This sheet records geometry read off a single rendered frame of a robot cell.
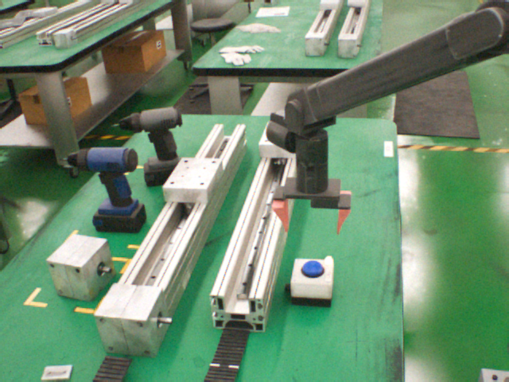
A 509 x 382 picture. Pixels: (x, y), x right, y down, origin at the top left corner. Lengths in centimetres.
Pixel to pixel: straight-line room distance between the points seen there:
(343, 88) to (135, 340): 57
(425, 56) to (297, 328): 58
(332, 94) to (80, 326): 67
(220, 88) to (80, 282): 177
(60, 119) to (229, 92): 113
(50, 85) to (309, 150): 254
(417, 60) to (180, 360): 65
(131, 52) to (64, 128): 155
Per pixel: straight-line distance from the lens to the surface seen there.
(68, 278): 117
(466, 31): 61
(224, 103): 276
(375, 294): 111
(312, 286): 104
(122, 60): 478
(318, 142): 89
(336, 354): 99
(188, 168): 135
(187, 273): 115
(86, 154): 131
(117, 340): 102
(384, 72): 73
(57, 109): 333
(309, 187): 93
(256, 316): 100
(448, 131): 382
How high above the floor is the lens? 150
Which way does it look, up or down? 30 degrees down
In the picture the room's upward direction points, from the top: 4 degrees counter-clockwise
